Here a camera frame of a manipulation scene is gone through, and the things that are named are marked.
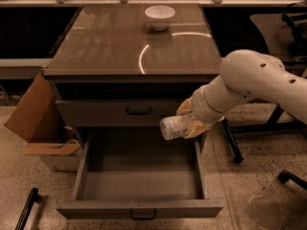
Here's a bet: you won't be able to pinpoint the open grey lower drawer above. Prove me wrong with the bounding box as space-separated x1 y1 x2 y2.
57 127 223 220

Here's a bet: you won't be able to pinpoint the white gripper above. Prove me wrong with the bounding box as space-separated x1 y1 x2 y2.
177 85 224 139

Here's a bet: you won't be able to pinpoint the black bar lower left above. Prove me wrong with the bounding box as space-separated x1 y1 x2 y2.
14 188 40 230

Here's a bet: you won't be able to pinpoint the grey drawer cabinet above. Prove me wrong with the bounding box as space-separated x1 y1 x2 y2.
44 4 222 143

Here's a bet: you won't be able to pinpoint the closed grey middle drawer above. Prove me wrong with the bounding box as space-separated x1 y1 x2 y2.
56 99 182 127

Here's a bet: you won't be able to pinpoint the white ceramic bowl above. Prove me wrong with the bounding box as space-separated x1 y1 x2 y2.
145 5 176 31

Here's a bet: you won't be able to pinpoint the black leg lower right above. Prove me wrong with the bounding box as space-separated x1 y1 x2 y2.
277 170 307 190

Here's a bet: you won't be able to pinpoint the plastic bottle with label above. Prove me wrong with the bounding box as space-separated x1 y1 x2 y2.
160 114 193 140

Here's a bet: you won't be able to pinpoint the open cardboard box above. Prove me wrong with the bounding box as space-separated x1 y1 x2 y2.
5 74 83 171

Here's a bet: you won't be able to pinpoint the black stand base legs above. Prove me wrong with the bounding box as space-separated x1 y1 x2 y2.
222 106 307 164

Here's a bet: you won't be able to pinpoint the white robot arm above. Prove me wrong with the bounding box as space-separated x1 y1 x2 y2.
177 50 307 139

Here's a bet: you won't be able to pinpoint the black chair with grey seat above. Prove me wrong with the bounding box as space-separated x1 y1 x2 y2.
250 2 307 65

